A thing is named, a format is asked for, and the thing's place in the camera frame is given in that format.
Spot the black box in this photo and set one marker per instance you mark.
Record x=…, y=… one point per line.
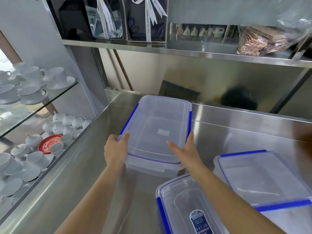
x=70, y=19

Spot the stainless steel shelf board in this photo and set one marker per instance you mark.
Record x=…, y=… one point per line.
x=170, y=49

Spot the red saucer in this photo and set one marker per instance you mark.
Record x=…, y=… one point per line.
x=47, y=142

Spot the large clear blue-clip container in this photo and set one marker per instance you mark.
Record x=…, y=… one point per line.
x=265, y=180

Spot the person's right hand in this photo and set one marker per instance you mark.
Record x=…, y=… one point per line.
x=188, y=157

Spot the pile of brown sachets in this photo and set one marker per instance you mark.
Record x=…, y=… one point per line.
x=263, y=41

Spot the clear gift box white ribbon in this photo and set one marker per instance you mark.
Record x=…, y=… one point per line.
x=107, y=19
x=146, y=20

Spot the person's right forearm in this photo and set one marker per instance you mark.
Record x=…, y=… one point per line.
x=234, y=202

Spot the group of white tableware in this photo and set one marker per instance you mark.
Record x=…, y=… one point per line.
x=24, y=163

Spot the person's right thumb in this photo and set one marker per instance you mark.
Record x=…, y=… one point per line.
x=173, y=147

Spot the clear container with blue clips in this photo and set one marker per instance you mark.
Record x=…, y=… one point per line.
x=156, y=129

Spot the clear container with dark label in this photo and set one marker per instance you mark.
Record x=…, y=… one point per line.
x=185, y=207

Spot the person's left thumb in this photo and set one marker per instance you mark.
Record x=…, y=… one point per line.
x=125, y=138

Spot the glass shelf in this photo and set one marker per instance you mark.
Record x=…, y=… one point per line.
x=36, y=107

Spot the person's left hand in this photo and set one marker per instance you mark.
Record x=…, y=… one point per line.
x=114, y=151

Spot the group of white cups and saucers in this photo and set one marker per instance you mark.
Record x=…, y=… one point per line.
x=29, y=82

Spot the group of white creamer jugs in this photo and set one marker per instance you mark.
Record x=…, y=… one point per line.
x=65, y=123

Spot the clear plastic bag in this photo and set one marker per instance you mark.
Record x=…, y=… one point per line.
x=292, y=19

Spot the person's left forearm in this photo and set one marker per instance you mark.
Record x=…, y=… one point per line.
x=90, y=199

